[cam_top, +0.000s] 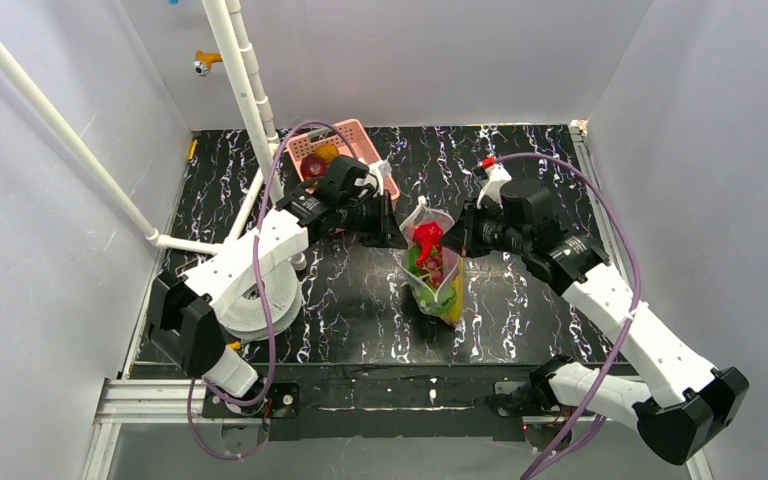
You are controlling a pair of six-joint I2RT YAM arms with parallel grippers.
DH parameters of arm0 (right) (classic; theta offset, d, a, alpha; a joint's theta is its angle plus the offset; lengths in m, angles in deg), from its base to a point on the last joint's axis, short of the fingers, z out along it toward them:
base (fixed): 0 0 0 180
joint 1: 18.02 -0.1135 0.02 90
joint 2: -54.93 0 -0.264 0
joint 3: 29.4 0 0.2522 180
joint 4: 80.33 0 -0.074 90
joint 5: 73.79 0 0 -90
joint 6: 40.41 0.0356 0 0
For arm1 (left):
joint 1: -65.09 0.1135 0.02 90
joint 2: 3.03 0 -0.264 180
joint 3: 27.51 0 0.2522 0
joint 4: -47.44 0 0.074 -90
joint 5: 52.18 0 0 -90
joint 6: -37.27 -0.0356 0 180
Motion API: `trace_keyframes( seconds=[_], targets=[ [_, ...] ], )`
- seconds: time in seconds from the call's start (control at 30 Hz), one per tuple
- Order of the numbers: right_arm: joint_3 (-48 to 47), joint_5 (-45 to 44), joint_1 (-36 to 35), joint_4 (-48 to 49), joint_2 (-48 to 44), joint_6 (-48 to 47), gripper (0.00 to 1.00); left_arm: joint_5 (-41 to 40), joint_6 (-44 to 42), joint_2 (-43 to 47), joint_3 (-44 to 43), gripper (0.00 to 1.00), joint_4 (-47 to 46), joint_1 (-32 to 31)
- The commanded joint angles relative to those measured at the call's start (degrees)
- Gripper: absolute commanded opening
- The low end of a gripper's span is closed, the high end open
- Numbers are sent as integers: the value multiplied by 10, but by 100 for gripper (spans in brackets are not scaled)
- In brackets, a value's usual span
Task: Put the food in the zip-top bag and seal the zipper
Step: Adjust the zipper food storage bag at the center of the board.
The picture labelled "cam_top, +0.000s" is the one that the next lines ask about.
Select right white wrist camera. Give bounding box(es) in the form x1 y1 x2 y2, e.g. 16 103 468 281
472 156 512 209

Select yellow toy bananas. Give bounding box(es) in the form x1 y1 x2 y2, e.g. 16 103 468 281
449 258 465 328

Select orange toy faucet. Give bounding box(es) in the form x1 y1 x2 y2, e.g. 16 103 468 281
192 50 223 77

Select clear polka dot zip bag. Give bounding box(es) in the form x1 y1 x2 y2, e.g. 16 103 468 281
400 196 464 328

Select purple cable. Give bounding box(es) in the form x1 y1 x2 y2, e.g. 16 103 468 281
187 120 365 462
493 152 644 480

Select red toy chili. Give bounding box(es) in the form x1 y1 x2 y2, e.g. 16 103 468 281
413 222 444 267

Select green toy watermelon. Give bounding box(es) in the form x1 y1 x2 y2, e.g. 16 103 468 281
416 286 456 317

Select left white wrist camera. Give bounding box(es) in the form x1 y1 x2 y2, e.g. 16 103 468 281
363 160 392 195

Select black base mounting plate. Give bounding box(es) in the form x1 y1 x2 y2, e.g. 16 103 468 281
200 364 568 441

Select pink plastic basket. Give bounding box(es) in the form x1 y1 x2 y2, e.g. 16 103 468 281
286 119 383 180

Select white PVC pipe frame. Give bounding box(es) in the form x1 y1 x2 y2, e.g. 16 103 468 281
0 0 309 272

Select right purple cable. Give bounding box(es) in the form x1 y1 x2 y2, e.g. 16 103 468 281
493 152 644 480

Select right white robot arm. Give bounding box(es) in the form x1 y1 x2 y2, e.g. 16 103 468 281
441 180 749 465

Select green toy vegetable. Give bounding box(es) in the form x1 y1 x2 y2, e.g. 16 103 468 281
403 246 421 276

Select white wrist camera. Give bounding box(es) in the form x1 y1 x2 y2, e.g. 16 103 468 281
472 156 512 209
363 160 392 195

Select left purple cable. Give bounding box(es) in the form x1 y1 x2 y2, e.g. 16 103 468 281
187 120 365 462

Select dark red toy apple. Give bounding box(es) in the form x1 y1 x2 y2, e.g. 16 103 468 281
299 154 328 180

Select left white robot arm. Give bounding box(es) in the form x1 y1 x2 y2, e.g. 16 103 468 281
147 155 408 406

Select small orange toy fruit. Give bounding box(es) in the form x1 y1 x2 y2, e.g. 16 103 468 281
314 144 340 165

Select purple toy grapes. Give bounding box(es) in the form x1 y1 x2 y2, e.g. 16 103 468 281
420 255 445 289

